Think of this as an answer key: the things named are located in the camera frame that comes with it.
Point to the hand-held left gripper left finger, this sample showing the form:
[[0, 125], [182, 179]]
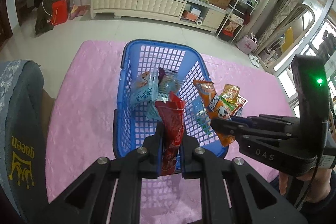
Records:
[[155, 158]]

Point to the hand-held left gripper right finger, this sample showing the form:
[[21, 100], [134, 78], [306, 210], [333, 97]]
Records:
[[185, 163]]

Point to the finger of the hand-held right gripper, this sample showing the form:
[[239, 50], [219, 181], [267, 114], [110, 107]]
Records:
[[228, 129], [267, 120]]

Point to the green and white snack packet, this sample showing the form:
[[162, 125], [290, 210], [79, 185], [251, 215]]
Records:
[[202, 121]]

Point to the red spicy snack packet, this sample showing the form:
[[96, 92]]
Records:
[[172, 134]]

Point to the orange snack bar packet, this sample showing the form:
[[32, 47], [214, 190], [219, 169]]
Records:
[[210, 100]]

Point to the gold crinkled snack packet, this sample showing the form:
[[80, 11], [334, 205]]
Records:
[[231, 95]]

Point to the light blue packet orange figure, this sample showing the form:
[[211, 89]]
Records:
[[143, 90]]

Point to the light blue clear snack packet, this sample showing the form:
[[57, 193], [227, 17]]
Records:
[[168, 87]]

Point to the blue plastic basket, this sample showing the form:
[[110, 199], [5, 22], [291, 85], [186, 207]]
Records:
[[136, 47]]

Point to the person's right hand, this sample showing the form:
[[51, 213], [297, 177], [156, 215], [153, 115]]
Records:
[[319, 186]]

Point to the white slipper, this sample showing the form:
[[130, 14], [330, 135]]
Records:
[[252, 58], [256, 62]]

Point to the white framed glass doors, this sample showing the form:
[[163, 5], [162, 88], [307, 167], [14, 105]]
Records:
[[315, 37]]

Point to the pink tote bag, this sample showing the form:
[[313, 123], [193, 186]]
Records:
[[246, 44]]

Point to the arched standing mirror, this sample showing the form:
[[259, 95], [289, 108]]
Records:
[[296, 29]]

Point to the pink quilted mat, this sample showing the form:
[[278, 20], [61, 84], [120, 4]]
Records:
[[78, 121]]

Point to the orange printed snack box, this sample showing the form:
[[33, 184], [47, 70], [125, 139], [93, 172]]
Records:
[[232, 28]]

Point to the dark red hanging cloth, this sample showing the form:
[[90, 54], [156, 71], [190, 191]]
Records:
[[248, 18]]

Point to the beige patterned curtain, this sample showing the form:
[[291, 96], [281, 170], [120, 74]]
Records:
[[291, 3]]

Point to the white paper roll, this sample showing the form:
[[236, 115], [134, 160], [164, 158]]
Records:
[[199, 22]]

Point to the white metal shelf rack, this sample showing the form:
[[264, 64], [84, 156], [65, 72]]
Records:
[[235, 7]]

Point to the flat orange box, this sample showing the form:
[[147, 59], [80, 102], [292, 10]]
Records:
[[189, 14]]

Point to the blue and white box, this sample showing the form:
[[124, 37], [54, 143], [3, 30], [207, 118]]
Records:
[[195, 11]]

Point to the grey embroidered chair cover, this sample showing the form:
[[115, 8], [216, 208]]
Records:
[[18, 134]]

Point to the cream television cabinet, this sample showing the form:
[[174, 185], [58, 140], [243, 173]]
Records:
[[147, 3]]

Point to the red paper bag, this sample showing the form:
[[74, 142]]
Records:
[[59, 12]]

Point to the black bag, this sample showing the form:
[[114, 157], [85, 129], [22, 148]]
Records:
[[43, 19]]

